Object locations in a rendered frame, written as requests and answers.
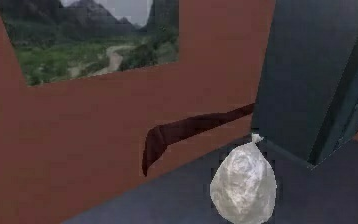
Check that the white tied garbage bag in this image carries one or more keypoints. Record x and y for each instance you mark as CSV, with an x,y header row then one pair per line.
x,y
243,185

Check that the landscape picture on wall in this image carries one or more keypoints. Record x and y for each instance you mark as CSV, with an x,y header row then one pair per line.
x,y
87,40

